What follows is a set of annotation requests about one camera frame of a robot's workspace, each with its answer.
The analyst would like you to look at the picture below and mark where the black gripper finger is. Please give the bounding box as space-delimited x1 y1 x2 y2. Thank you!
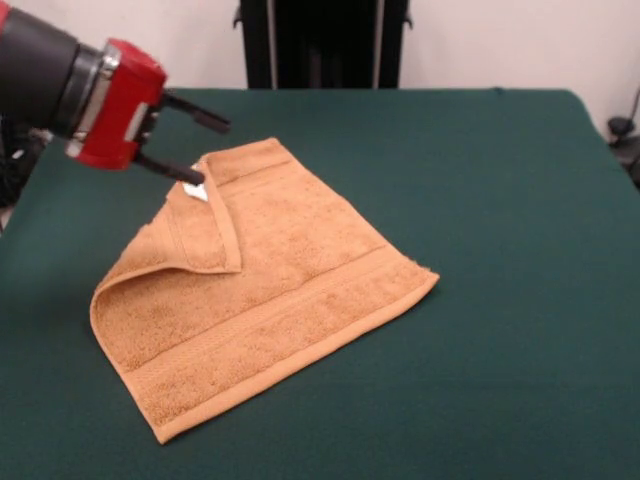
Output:
163 92 232 135
134 152 206 185

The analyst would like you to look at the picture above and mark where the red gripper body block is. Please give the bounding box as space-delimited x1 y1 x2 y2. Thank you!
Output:
77 38 169 171

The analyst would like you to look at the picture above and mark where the dark green table cloth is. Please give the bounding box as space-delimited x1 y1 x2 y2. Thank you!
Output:
0 87 640 480

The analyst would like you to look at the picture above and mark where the tan terry towel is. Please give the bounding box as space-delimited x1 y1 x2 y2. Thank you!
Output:
89 137 441 445

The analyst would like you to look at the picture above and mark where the dark grey stand base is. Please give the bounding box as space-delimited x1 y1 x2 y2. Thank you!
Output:
607 115 640 189
0 114 54 207

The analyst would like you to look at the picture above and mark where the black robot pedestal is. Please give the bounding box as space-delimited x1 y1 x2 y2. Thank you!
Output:
232 0 416 91

